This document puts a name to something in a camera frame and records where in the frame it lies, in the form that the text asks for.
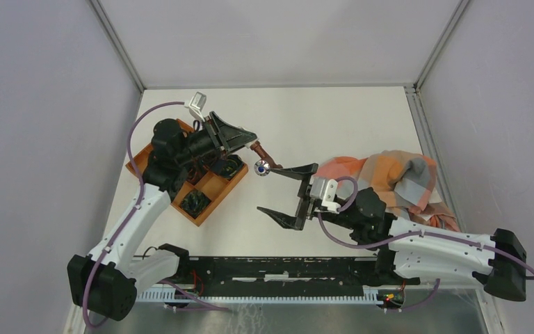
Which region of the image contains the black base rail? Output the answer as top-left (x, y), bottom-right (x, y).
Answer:
top-left (147, 256), bottom-right (422, 299)

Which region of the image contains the black cable coil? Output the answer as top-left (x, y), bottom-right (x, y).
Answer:
top-left (179, 189), bottom-right (213, 218)
top-left (213, 157), bottom-right (245, 182)

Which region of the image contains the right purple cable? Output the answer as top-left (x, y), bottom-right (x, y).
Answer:
top-left (316, 176), bottom-right (534, 310)

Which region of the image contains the black cable coil lower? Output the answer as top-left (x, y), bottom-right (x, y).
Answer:
top-left (179, 189), bottom-right (213, 218)

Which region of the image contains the aluminium frame rail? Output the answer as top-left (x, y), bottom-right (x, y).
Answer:
top-left (64, 256), bottom-right (494, 334)

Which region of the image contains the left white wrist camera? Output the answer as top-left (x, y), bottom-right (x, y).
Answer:
top-left (184, 92), bottom-right (207, 122)

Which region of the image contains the brown water faucet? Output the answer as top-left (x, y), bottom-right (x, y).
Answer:
top-left (249, 141), bottom-right (282, 177)

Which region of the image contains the orange grey checkered cloth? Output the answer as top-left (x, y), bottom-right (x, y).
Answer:
top-left (316, 150), bottom-right (460, 232)

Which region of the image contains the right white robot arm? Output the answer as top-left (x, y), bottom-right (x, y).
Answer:
top-left (254, 160), bottom-right (534, 302)

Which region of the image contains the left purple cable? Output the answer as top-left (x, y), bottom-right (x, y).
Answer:
top-left (81, 101), bottom-right (231, 329)

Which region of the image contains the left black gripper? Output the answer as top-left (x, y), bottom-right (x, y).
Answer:
top-left (175, 111), bottom-right (257, 166)

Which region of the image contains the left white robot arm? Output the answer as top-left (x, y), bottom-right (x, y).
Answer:
top-left (67, 112), bottom-right (258, 328)

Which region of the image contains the orange compartment tray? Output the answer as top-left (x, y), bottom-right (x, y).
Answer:
top-left (125, 118), bottom-right (250, 228)

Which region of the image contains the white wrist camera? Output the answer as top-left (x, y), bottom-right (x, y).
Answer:
top-left (184, 92), bottom-right (207, 122)
top-left (309, 177), bottom-right (341, 214)

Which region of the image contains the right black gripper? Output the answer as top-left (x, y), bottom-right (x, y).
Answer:
top-left (257, 162), bottom-right (357, 230)

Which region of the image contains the black cable coil middle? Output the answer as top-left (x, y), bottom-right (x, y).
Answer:
top-left (213, 157), bottom-right (245, 182)

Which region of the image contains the purple cable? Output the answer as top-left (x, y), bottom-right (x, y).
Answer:
top-left (316, 176), bottom-right (534, 310)
top-left (81, 101), bottom-right (231, 329)

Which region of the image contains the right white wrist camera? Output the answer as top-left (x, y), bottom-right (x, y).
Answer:
top-left (309, 177), bottom-right (341, 214)

